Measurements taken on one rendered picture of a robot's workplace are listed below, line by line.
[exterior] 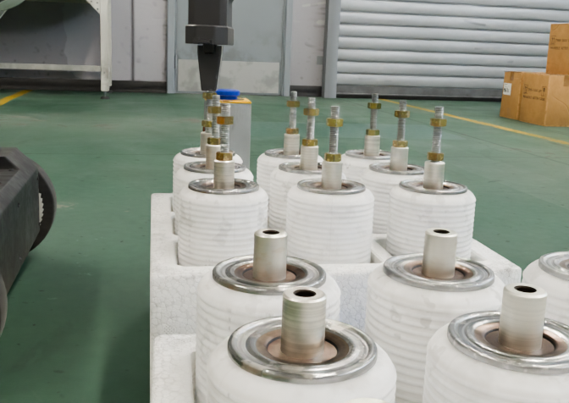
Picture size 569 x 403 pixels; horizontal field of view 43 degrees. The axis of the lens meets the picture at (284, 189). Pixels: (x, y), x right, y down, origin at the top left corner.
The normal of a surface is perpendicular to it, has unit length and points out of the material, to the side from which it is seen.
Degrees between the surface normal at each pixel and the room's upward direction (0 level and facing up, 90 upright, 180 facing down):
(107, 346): 0
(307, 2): 90
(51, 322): 0
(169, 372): 0
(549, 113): 90
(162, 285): 90
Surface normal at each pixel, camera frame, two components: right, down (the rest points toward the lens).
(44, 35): 0.20, 0.20
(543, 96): -0.98, 0.00
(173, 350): 0.04, -0.98
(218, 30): 0.69, 0.17
